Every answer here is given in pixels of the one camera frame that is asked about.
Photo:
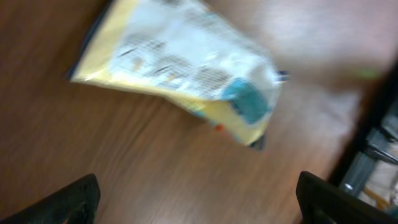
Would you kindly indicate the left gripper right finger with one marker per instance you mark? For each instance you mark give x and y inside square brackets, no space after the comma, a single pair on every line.
[315,195]

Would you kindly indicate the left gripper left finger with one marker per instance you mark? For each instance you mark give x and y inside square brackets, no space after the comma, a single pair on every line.
[75,203]

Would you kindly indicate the cream and blue snack bag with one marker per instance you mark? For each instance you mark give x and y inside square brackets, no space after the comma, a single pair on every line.
[188,54]

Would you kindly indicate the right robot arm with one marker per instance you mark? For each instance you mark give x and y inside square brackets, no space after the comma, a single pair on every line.
[368,168]

